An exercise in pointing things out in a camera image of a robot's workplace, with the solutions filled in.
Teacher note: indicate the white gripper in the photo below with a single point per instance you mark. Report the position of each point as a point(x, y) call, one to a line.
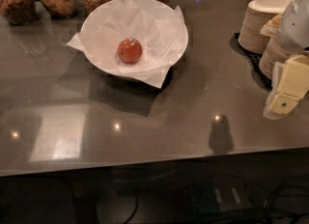
point(295, 25)

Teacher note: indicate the red apple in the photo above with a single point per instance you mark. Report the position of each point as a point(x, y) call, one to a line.
point(130, 50)

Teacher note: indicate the white bowl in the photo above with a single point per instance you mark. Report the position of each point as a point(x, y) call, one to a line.
point(106, 25)

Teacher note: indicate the front stack paper bowls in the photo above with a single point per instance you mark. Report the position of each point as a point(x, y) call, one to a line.
point(272, 52)

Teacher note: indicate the stack paper bowls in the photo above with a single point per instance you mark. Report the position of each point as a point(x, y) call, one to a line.
point(272, 52)
point(259, 13)

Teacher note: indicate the back stack paper bowls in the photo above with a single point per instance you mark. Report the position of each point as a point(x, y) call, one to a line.
point(259, 13)

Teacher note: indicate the white paper liner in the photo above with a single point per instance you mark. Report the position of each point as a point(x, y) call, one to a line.
point(151, 31)

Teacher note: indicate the dark box under table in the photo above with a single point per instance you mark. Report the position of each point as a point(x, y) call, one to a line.
point(217, 197)

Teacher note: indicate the glass jar far left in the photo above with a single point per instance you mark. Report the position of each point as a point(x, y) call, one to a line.
point(18, 12)

